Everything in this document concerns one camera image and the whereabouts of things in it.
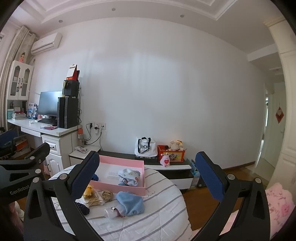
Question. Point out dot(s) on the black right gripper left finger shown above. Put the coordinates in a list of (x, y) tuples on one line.
[(41, 221)]

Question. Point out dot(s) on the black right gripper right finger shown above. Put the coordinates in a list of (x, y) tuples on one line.
[(242, 212)]

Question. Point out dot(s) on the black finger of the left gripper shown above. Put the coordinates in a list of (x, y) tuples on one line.
[(17, 175)]

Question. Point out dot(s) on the blue knitted item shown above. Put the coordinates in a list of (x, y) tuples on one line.
[(95, 177)]

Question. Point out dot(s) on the light blue fleece hat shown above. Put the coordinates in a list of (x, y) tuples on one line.
[(133, 204)]

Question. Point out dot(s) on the white patterned baby cloth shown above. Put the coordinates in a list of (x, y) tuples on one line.
[(128, 177)]

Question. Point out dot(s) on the pink floral sleeve forearm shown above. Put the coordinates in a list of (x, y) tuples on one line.
[(280, 205)]

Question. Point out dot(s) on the bag of cotton swabs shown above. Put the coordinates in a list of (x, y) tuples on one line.
[(92, 199)]

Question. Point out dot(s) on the yellow knitted item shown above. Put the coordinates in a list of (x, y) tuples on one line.
[(89, 191)]

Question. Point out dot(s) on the white desk with drawers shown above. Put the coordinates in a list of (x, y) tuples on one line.
[(61, 141)]

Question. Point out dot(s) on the white low side table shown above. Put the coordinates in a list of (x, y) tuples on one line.
[(77, 157)]

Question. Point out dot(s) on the beige hair scrunchie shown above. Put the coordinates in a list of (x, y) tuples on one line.
[(107, 195)]

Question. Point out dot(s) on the black computer monitor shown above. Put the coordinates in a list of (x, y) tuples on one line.
[(48, 103)]

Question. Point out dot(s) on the black computer tower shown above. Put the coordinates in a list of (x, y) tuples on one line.
[(67, 115)]

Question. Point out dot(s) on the white striped tablecloth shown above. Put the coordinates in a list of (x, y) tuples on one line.
[(160, 214)]

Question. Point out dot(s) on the pink shallow box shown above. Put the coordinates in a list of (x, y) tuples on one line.
[(108, 175)]

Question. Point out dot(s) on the white glass-door cabinet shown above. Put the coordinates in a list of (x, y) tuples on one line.
[(19, 81)]

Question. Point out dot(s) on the red toy storage box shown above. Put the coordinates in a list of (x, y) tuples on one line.
[(175, 156)]

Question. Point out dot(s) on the black speaker box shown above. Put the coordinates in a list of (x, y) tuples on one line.
[(71, 88)]

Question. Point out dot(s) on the beige plush teddy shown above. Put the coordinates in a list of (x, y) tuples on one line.
[(176, 145)]

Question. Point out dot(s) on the doll figure on cabinet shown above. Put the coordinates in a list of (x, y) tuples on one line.
[(21, 59)]

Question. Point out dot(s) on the red white paper bag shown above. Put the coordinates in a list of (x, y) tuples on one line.
[(72, 73)]

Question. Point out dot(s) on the wall power outlets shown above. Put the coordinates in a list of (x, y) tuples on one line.
[(98, 126)]

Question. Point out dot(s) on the white tote bag black handles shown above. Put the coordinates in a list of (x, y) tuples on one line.
[(145, 147)]

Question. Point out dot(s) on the white wall air conditioner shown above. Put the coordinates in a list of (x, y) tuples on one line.
[(47, 43)]

